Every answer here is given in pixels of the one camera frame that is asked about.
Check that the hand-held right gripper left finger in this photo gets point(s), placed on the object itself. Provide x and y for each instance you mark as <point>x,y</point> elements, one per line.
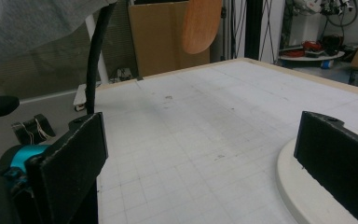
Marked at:
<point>68,174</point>

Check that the white round table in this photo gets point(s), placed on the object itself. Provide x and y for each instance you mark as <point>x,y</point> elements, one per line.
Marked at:
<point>310,57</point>

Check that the white utensil rack stand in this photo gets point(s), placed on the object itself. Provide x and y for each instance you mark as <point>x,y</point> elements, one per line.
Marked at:
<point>304,193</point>

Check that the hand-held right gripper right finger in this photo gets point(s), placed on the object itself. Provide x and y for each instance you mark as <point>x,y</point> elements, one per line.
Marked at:
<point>338,161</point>

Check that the white pedestal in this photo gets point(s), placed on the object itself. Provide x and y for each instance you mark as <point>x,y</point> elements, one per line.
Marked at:
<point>306,26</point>

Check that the small blue container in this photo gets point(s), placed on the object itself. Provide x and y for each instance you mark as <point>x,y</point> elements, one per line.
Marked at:
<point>327,63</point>

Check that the white grid mat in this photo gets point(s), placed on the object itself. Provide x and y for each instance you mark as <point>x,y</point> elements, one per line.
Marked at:
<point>199,140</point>

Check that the large cardboard sheet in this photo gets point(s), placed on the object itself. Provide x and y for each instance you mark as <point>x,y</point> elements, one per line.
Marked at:
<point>158,40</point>

